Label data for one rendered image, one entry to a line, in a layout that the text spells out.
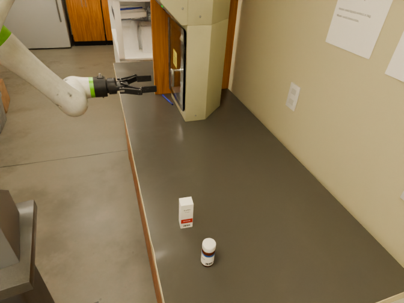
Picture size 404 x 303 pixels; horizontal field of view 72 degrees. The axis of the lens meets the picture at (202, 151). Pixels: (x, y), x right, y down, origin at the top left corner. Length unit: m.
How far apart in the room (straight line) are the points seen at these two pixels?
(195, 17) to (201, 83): 0.30
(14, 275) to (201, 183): 0.64
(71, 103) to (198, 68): 0.58
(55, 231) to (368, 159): 1.99
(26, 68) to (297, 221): 1.07
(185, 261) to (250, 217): 0.28
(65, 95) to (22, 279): 0.65
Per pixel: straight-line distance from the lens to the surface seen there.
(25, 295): 1.11
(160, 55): 1.69
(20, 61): 1.16
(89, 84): 1.34
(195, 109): 1.45
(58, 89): 1.20
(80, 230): 2.24
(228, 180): 1.10
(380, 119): 1.03
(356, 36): 1.09
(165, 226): 0.93
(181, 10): 1.28
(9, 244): 0.91
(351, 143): 1.11
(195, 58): 1.35
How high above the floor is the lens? 1.66
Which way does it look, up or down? 36 degrees down
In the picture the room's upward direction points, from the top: 4 degrees clockwise
